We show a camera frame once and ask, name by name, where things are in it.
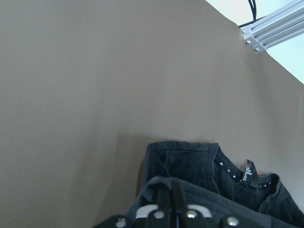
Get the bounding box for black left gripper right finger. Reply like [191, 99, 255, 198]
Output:
[172, 182, 197, 228]

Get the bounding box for aluminium frame post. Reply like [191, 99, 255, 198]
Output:
[239, 0, 304, 54]

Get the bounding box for black printed t-shirt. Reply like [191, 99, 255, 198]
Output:
[126, 141, 304, 228]

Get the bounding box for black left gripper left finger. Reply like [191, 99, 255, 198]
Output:
[146, 187, 171, 228]

